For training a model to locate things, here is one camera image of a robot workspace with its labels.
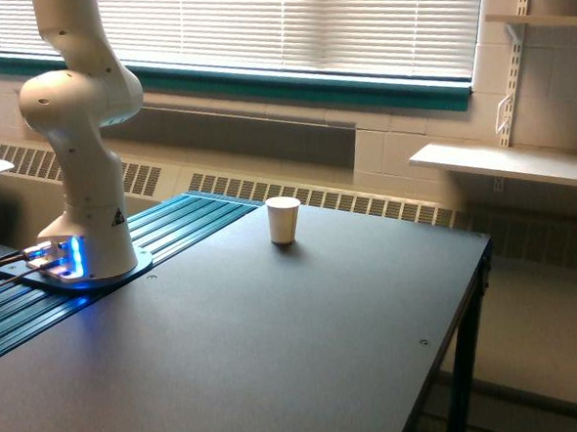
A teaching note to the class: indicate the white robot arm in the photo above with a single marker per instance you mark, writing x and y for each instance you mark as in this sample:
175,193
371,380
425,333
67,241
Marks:
69,107

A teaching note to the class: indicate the white paper cup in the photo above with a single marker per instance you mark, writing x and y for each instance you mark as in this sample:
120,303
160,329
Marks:
282,217

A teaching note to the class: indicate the teal window sill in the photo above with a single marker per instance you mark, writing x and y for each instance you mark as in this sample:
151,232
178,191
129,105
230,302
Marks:
306,89

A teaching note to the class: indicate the black table leg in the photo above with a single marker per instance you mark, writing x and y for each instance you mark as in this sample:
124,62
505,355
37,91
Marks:
466,347

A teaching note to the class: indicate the white window blinds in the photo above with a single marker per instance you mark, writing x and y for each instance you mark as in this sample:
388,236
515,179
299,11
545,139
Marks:
371,41

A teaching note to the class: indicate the baseboard radiator grille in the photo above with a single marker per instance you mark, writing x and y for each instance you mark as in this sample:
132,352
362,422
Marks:
517,236

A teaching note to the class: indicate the white lower wall shelf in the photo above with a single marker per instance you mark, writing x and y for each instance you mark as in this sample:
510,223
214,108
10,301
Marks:
549,167

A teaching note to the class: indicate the white wall shelf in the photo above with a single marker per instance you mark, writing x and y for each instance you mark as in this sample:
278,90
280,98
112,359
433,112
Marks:
537,20
549,167

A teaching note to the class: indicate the white upper wall shelf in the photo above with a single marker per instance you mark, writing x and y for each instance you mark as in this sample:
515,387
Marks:
537,20

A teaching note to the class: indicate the white shelf bracket rail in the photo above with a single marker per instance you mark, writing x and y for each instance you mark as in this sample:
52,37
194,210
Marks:
515,28

